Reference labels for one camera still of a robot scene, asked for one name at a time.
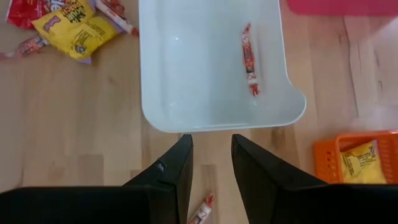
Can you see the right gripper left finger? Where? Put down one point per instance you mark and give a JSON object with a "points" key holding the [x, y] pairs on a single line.
{"points": [[93, 205]]}

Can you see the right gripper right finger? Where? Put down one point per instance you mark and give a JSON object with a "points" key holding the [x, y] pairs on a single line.
{"points": [[311, 205]]}

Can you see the yellow Sour Patch candy bag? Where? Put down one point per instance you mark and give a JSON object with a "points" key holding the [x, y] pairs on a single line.
{"points": [[362, 163], [77, 34]]}

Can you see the Smarties candy roll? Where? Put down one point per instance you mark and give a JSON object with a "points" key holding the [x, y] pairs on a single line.
{"points": [[115, 15], [202, 211], [249, 59], [29, 45]]}

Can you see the red Skittles candy bag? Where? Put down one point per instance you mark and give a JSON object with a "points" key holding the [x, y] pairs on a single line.
{"points": [[28, 12]]}

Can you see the orange plastic basket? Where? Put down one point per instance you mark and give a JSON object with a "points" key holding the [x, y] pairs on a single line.
{"points": [[326, 158]]}

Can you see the white plastic bin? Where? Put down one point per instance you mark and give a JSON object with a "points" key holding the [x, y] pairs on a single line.
{"points": [[199, 77]]}

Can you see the pink plastic bin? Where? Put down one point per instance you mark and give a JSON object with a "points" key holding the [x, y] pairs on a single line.
{"points": [[342, 6]]}

